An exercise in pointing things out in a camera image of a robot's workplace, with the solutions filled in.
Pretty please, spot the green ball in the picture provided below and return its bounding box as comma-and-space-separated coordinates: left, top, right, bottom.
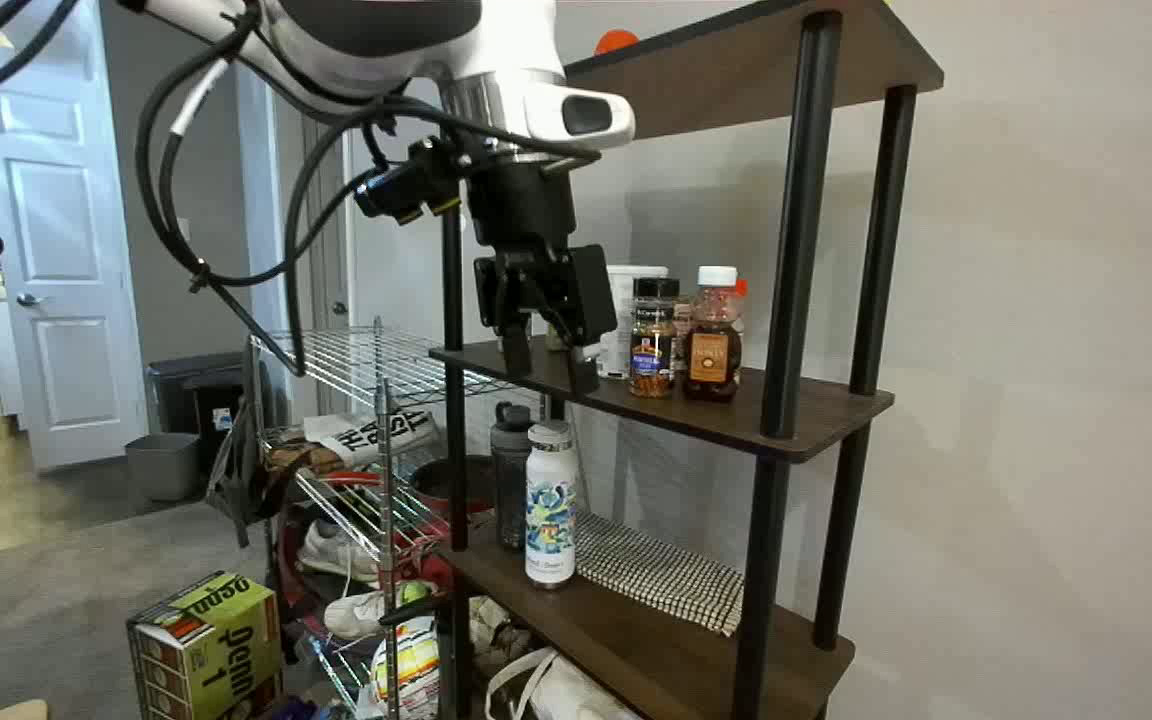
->
392, 575, 442, 613

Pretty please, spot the black round bowl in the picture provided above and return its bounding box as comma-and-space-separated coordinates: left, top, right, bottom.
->
407, 453, 510, 520

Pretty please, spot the black-cap spice bottle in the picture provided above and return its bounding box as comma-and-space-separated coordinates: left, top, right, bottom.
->
623, 276, 674, 404
660, 276, 690, 379

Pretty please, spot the chrome wire rack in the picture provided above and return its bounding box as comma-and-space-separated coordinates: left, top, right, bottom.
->
210, 315, 501, 720

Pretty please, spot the dark sauce bottle orange cap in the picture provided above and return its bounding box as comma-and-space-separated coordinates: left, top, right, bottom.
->
675, 261, 749, 404

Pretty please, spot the green cardboard box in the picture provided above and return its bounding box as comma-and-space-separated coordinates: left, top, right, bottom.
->
123, 567, 287, 720

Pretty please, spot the orange ball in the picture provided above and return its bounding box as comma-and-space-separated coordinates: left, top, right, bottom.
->
592, 24, 643, 59

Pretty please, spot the white patterned water bottle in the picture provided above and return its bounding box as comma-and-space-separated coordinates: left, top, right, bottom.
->
520, 420, 584, 591

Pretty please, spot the white mesh mat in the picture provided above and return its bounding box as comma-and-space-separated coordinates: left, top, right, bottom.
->
574, 523, 749, 641

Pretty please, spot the white panel door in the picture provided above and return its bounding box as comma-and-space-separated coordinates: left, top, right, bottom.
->
0, 0, 153, 478

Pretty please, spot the dark wood metal shelf unit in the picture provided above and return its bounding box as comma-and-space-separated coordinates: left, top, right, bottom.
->
421, 0, 948, 720

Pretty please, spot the white shoe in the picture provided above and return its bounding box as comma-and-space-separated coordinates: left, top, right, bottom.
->
291, 520, 390, 585

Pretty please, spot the black cable bundle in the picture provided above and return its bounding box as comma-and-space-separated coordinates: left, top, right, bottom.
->
133, 35, 610, 379

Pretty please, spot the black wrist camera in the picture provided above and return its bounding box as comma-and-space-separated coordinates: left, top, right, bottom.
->
353, 135, 468, 228

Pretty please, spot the dark grey tumbler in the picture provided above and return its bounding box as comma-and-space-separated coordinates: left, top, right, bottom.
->
487, 401, 537, 554

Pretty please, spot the white bag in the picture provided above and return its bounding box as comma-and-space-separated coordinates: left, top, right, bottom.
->
480, 645, 647, 720

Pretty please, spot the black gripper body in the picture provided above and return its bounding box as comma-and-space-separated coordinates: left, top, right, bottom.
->
463, 151, 623, 352

